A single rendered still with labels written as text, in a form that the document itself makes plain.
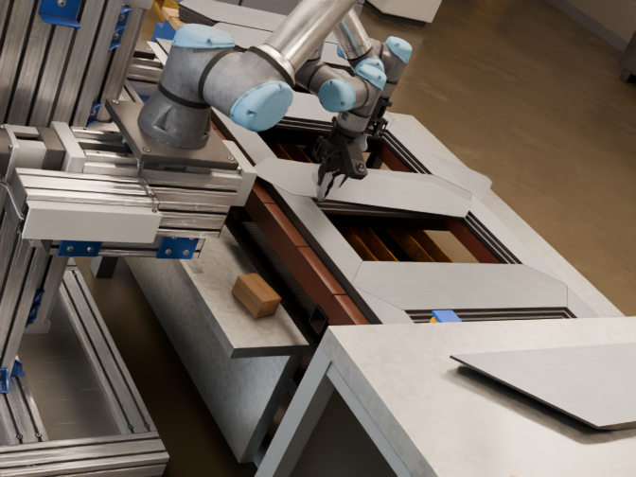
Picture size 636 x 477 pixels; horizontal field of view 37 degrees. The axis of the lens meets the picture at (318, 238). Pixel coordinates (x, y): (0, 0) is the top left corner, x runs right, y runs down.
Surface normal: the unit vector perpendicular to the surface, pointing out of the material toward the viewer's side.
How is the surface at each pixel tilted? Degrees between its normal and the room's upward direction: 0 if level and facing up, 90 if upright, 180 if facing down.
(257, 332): 0
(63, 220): 90
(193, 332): 90
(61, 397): 0
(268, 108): 96
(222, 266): 0
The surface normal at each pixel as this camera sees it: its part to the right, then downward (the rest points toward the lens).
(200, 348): -0.80, -0.03
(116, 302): 0.37, -0.81
